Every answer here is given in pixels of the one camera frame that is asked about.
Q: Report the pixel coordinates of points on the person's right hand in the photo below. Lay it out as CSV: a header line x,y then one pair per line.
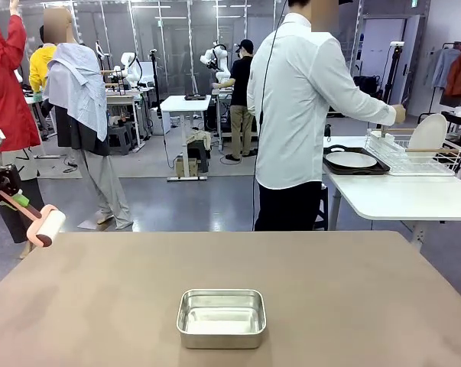
x,y
400,114

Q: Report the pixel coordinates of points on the black bag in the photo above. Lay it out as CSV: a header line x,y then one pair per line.
x,y
365,84

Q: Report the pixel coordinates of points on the pink lint roller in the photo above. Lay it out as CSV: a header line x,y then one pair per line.
x,y
48,225

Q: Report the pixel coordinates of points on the black camera tripod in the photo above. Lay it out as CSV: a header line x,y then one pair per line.
x,y
394,65

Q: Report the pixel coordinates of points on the person's right forearm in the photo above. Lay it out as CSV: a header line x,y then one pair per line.
x,y
375,106

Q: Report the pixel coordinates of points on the rectangular steel container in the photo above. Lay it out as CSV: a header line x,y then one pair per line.
x,y
222,340

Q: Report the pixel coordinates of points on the person in yellow top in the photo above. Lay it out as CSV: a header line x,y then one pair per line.
x,y
39,65

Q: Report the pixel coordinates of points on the person in white shirt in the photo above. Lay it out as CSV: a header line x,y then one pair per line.
x,y
287,114

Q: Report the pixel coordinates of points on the mannequin in red jacket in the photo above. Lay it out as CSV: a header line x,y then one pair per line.
x,y
4,95

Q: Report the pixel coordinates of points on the cardboard box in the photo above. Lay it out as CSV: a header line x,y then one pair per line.
x,y
186,168

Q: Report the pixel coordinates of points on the brown plastic serving tray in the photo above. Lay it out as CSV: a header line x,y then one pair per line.
x,y
381,167

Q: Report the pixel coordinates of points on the person with black cap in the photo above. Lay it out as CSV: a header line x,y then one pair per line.
x,y
241,84

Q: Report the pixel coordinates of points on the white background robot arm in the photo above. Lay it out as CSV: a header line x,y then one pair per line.
x,y
130,70
218,63

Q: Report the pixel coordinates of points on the dark stool with cloth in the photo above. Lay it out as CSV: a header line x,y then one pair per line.
x,y
199,143

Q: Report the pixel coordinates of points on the mannequin with striped shirt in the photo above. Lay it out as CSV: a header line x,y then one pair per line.
x,y
77,76

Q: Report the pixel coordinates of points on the white frame workbench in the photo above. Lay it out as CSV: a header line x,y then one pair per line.
x,y
127,100

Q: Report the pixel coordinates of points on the white table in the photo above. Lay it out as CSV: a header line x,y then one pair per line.
x,y
406,195

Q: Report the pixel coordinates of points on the clothes rack with garments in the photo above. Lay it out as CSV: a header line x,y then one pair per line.
x,y
457,72

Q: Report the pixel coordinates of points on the dark plastic stool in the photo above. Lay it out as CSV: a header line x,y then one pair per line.
x,y
120,139

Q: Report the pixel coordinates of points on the white standing desk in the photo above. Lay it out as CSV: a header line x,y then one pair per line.
x,y
184,104

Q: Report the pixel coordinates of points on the round white plate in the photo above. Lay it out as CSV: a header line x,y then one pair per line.
x,y
350,160
429,132

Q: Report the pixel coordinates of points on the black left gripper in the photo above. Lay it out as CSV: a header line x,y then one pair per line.
x,y
0,177

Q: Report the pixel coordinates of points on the grey plastic stool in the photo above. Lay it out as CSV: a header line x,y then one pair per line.
x,y
322,210

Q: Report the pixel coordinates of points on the white cutlery holder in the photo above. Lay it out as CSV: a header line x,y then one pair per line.
x,y
379,137

